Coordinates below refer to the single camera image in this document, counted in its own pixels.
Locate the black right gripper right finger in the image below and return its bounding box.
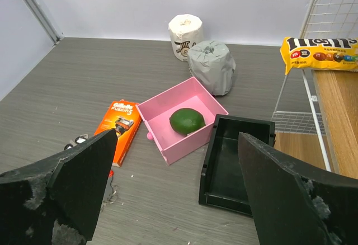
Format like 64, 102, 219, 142
238, 133, 357, 244

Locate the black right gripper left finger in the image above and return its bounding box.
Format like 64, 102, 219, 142
1, 129, 117, 244

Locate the black plastic tray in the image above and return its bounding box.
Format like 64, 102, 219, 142
198, 115, 276, 217

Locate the orange Gillette razor box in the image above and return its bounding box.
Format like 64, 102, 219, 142
94, 99, 142, 167

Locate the green lime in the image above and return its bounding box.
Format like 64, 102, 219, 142
169, 108, 206, 136

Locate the pink open box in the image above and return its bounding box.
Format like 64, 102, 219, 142
137, 77, 229, 165

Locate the yellow M&M candy bag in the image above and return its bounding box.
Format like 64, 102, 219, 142
280, 37, 357, 75

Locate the grey wrapped paper roll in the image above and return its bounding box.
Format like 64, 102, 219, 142
187, 41, 236, 96

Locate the white toilet paper roll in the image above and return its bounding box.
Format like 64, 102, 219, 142
168, 14, 204, 62

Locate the white wire wooden shelf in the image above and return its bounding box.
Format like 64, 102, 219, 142
272, 0, 357, 178

